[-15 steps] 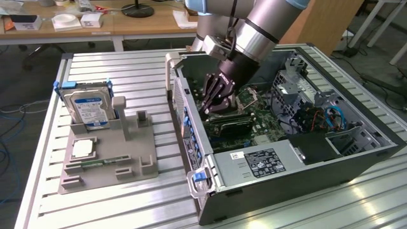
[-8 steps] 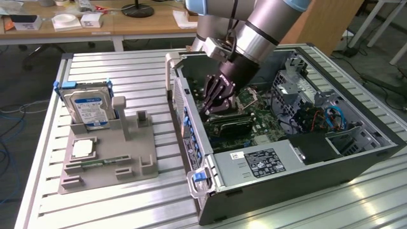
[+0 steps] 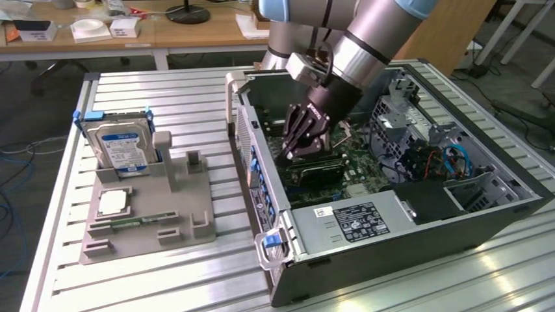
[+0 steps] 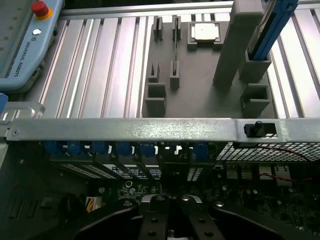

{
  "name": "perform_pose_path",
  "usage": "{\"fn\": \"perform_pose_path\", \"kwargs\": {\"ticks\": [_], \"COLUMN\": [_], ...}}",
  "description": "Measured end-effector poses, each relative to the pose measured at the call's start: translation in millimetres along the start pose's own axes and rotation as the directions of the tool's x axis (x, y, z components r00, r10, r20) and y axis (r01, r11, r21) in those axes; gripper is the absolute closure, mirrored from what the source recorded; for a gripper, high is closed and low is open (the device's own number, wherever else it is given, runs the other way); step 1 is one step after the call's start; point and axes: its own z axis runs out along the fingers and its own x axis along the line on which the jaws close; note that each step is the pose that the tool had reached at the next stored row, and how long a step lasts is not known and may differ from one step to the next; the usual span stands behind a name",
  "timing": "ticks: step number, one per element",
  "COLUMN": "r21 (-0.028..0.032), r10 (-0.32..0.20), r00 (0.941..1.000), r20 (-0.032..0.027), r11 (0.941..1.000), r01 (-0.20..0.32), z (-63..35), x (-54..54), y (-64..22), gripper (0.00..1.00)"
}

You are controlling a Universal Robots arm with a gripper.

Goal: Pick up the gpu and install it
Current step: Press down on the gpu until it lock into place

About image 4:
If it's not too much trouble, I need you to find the green motherboard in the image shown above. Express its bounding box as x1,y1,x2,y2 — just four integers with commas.
84,162,320,240

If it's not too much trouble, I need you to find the blue slot clip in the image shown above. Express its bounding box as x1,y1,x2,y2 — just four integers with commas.
139,142,156,156
67,141,82,155
91,141,108,155
193,142,208,156
46,141,60,155
118,142,133,155

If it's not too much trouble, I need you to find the black open PC case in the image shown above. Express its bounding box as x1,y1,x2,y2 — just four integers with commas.
0,99,320,240

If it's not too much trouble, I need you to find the grey parts rack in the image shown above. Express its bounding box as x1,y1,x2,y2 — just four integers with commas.
141,0,276,118

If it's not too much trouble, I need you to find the green RAM stick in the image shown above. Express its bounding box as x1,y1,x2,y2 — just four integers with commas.
172,16,181,76

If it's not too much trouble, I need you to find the silver CPU chip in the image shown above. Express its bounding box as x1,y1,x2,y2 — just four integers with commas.
191,22,221,43

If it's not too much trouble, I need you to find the blue case latch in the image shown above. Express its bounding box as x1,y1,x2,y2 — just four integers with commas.
0,92,8,112

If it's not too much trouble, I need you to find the Universal Robots teach pendant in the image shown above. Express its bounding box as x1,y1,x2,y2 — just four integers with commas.
0,0,63,95

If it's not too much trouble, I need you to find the black chassis switch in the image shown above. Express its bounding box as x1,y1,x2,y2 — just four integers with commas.
243,120,263,138

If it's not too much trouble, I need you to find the thin red fan wire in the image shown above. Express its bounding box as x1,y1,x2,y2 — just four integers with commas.
259,146,313,181

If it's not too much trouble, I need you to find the hard disk with blue bracket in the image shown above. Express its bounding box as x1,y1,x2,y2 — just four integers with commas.
246,0,300,61

